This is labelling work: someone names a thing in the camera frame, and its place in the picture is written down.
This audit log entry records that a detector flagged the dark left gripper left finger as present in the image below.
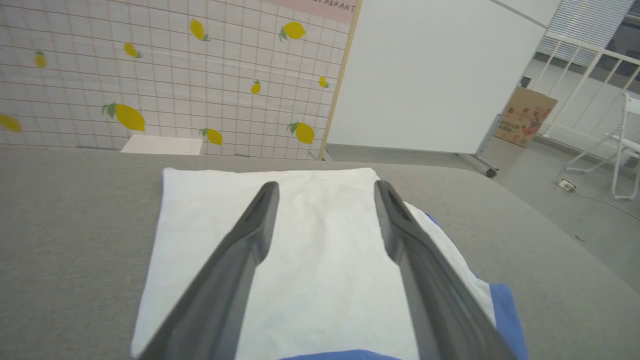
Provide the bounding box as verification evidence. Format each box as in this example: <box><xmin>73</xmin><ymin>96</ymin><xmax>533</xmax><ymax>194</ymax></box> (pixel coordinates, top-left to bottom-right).
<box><xmin>137</xmin><ymin>181</ymin><xmax>281</xmax><ymax>360</ymax></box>

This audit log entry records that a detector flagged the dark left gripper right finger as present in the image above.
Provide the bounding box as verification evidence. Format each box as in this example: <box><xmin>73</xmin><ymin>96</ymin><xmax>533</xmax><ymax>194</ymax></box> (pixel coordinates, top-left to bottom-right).
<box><xmin>373</xmin><ymin>180</ymin><xmax>518</xmax><ymax>360</ymax></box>

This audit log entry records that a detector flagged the blue and white garment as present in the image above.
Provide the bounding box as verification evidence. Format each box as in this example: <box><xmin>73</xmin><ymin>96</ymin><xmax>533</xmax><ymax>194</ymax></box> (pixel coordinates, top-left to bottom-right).
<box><xmin>130</xmin><ymin>167</ymin><xmax>530</xmax><ymax>360</ymax></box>

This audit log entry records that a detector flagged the white rectangular box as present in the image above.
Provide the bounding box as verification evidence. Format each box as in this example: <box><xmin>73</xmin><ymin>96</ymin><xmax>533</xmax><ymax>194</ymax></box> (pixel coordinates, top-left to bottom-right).
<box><xmin>120</xmin><ymin>134</ymin><xmax>204</xmax><ymax>156</ymax></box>

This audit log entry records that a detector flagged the printed cardboard box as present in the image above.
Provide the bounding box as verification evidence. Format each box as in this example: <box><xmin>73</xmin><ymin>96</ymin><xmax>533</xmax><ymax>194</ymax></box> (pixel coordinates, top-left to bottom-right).
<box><xmin>494</xmin><ymin>87</ymin><xmax>559</xmax><ymax>149</ymax></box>

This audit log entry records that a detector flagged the lemon print partition panel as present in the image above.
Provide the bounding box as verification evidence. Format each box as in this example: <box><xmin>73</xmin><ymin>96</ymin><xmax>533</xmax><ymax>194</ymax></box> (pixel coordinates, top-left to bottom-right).
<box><xmin>0</xmin><ymin>0</ymin><xmax>363</xmax><ymax>162</ymax></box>

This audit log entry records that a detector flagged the white board panel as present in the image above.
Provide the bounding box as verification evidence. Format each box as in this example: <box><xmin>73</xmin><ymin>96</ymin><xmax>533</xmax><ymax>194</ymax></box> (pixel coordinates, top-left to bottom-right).
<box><xmin>325</xmin><ymin>0</ymin><xmax>563</xmax><ymax>178</ymax></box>

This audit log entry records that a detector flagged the white folding chair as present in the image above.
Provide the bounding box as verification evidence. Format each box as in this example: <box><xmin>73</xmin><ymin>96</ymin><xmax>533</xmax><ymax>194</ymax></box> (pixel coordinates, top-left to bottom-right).
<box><xmin>565</xmin><ymin>92</ymin><xmax>640</xmax><ymax>202</ymax></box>

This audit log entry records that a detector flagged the white metal railing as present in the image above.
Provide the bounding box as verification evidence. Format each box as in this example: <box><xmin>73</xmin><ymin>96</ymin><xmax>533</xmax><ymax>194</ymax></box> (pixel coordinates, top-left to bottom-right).
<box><xmin>530</xmin><ymin>30</ymin><xmax>640</xmax><ymax>151</ymax></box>

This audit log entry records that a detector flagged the grey window blind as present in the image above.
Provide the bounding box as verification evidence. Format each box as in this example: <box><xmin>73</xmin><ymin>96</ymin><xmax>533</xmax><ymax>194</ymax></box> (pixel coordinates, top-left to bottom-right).
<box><xmin>537</xmin><ymin>0</ymin><xmax>636</xmax><ymax>67</ymax></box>

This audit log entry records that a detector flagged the thin floor power cable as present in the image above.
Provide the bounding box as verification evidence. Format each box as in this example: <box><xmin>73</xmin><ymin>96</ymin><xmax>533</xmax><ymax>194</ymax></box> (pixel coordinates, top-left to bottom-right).
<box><xmin>575</xmin><ymin>187</ymin><xmax>640</xmax><ymax>221</ymax></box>

